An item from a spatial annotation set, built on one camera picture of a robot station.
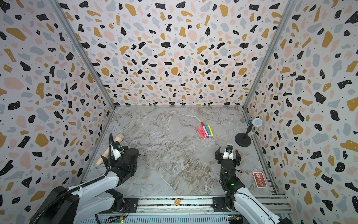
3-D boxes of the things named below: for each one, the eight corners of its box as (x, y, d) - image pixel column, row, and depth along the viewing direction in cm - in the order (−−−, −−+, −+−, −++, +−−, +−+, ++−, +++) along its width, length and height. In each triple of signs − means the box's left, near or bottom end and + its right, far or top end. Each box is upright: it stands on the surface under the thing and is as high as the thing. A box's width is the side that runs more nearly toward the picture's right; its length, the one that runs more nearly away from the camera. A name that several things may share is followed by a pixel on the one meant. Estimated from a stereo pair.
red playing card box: (256, 187, 82) (258, 186, 81) (252, 173, 88) (254, 171, 86) (265, 187, 82) (267, 186, 81) (260, 173, 88) (262, 171, 86)
